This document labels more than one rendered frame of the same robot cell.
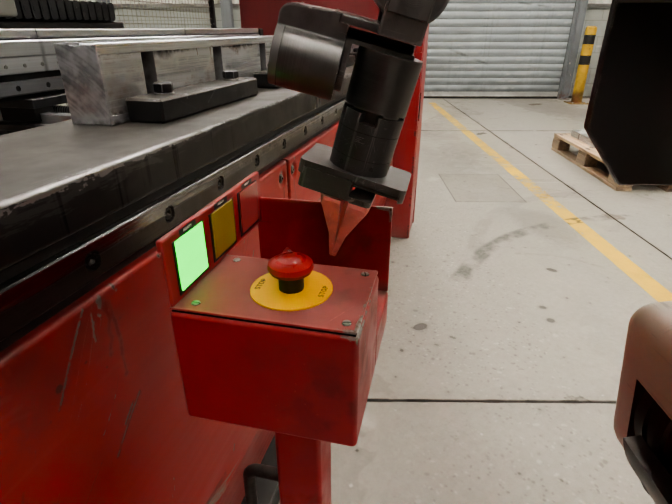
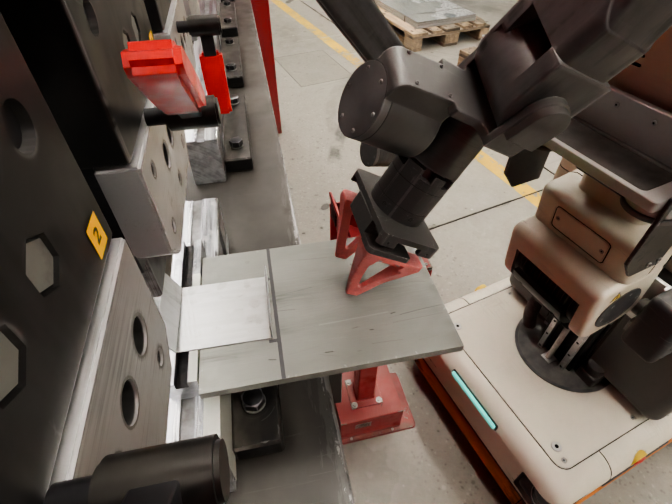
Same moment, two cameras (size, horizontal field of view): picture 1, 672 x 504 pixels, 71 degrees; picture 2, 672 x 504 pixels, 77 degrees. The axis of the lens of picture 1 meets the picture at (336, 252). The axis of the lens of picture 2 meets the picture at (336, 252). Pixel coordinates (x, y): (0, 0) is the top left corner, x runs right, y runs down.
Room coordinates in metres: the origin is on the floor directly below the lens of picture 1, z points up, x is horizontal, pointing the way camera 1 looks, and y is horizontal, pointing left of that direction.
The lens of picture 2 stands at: (-0.12, 0.39, 1.37)
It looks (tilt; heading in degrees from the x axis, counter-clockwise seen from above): 45 degrees down; 334
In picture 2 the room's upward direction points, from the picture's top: straight up
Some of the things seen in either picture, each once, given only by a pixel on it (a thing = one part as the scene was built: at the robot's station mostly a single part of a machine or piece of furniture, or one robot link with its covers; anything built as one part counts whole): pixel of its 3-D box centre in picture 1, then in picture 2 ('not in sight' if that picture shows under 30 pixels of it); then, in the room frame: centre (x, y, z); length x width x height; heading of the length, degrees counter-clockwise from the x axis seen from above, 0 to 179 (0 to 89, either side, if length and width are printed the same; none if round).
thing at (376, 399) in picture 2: not in sight; (363, 391); (0.40, 0.04, 0.13); 0.10 x 0.10 x 0.01; 77
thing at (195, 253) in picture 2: not in sight; (188, 309); (0.22, 0.41, 0.99); 0.20 x 0.03 x 0.03; 165
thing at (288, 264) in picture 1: (291, 276); not in sight; (0.36, 0.04, 0.79); 0.04 x 0.04 x 0.04
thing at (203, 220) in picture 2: not in sight; (201, 320); (0.25, 0.40, 0.92); 0.39 x 0.06 x 0.10; 165
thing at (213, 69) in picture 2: not in sight; (207, 68); (0.33, 0.32, 1.20); 0.04 x 0.02 x 0.10; 75
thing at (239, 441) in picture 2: not in sight; (251, 337); (0.22, 0.35, 0.89); 0.30 x 0.05 x 0.03; 165
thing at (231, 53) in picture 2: (290, 74); (231, 61); (1.15, 0.10, 0.89); 0.30 x 0.05 x 0.03; 165
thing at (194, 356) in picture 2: not in sight; (198, 329); (0.18, 0.41, 0.99); 0.14 x 0.01 x 0.03; 165
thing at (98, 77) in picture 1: (302, 53); (209, 22); (1.41, 0.09, 0.92); 1.67 x 0.06 x 0.10; 165
